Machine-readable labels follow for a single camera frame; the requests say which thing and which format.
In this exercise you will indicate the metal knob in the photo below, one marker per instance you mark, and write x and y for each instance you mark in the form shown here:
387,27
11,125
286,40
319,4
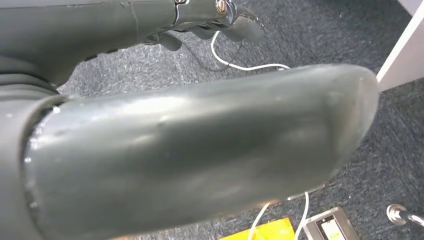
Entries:
396,213

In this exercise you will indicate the yellow floor sheet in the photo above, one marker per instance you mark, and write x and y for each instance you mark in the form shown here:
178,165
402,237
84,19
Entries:
265,232

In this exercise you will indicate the white desk leg panel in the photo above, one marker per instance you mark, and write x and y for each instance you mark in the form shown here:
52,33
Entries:
404,56

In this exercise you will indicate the floor socket with yellow label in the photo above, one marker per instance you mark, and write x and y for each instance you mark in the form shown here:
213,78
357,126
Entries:
331,228

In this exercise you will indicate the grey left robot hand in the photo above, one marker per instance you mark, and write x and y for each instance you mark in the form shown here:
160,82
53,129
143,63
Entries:
198,139

